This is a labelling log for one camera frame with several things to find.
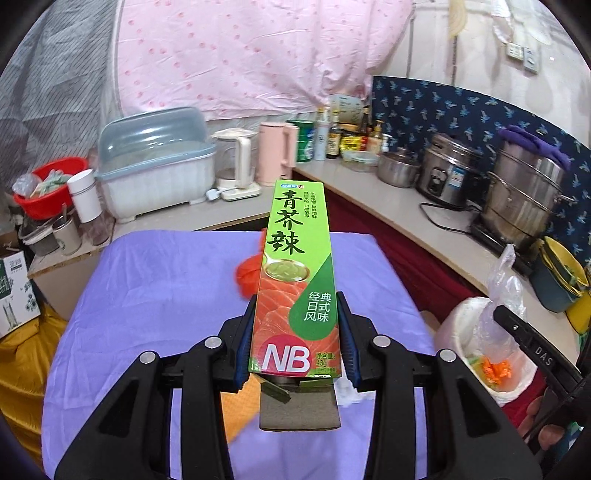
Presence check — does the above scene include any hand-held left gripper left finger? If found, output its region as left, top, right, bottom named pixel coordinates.
left=54, top=293, right=259, bottom=480

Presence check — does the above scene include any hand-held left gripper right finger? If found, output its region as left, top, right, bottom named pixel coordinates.
left=336, top=291, right=543, bottom=480

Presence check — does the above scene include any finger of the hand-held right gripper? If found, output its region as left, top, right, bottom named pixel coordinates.
left=493, top=305, right=583, bottom=393

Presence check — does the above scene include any clear plastic bag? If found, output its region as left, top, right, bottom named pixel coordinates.
left=478, top=244, right=527, bottom=365

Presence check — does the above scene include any white-lined trash bin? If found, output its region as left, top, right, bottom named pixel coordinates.
left=434, top=296, right=546, bottom=407

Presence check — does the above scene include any green wasabi box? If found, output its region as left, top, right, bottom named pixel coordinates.
left=248, top=179, right=346, bottom=433

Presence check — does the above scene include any person's right hand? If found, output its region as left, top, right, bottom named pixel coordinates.
left=518, top=398, right=575, bottom=446

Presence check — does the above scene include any orange-yellow cloth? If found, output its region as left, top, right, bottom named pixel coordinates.
left=226, top=376, right=262, bottom=444

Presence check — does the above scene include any blue yellow bowl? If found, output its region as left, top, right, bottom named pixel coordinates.
left=540, top=236, right=591, bottom=296
left=529, top=249, right=585, bottom=315

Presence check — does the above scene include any yellow pot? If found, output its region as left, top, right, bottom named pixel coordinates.
left=566, top=300, right=591, bottom=333

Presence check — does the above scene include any orange mesh bag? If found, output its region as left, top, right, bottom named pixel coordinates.
left=235, top=228, right=269, bottom=298

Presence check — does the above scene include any purple tablecloth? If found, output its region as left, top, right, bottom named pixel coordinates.
left=41, top=230, right=444, bottom=480

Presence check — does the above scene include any black induction cooker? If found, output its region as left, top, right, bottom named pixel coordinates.
left=470, top=222, right=536, bottom=277

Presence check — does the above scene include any red cabinet curtain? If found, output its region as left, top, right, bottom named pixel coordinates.
left=295, top=171, right=490, bottom=315

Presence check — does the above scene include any large steel steamer pot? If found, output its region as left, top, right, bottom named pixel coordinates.
left=480, top=138, right=575, bottom=252

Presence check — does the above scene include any steel rice cooker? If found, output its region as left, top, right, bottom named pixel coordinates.
left=416, top=133, right=492, bottom=208

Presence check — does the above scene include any purple cloth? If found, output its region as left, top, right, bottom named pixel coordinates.
left=499, top=126, right=578, bottom=171

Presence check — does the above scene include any small steel pot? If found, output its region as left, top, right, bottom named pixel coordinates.
left=376, top=147, right=422, bottom=188

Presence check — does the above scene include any dish rack with lid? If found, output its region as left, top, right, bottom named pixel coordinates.
left=95, top=107, right=218, bottom=222

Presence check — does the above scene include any glass food container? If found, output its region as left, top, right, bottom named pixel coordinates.
left=342, top=150, right=382, bottom=174

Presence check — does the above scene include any white glass kettle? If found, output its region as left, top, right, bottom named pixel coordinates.
left=211, top=128, right=262, bottom=201

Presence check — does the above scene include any yellow bag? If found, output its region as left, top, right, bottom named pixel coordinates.
left=0, top=305, right=70, bottom=462

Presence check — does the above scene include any pink kettle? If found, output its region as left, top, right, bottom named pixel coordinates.
left=255, top=122, right=298, bottom=186

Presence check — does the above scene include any grey cup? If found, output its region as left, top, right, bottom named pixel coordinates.
left=52, top=217, right=83, bottom=256

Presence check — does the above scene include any white-label sauce bottle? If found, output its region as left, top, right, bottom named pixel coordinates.
left=327, top=107, right=343, bottom=160

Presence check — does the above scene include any white bottle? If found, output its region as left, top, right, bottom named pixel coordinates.
left=314, top=108, right=329, bottom=161

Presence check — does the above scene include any green can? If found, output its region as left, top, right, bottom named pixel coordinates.
left=286, top=120, right=317, bottom=162

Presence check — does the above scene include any dark red-label sauce bottle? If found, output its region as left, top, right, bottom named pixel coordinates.
left=359, top=107, right=372, bottom=151

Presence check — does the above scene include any white lidded jar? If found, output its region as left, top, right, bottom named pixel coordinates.
left=67, top=168, right=112, bottom=245

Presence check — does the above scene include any white green cardboard box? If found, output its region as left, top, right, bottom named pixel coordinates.
left=0, top=251, right=41, bottom=340

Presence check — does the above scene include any red basin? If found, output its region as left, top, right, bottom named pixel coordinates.
left=13, top=158, right=89, bottom=220

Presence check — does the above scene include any white green carton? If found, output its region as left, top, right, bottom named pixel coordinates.
left=330, top=95, right=368, bottom=127

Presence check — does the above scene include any navy printed cloth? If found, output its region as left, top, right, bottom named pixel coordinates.
left=370, top=75, right=591, bottom=268

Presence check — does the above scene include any pink dotted curtain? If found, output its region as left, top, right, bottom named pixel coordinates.
left=113, top=0, right=416, bottom=123

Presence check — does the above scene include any grey striped curtain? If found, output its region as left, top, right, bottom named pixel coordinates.
left=0, top=9, right=127, bottom=185

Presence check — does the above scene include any black power cord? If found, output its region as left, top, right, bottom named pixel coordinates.
left=419, top=203, right=483, bottom=229

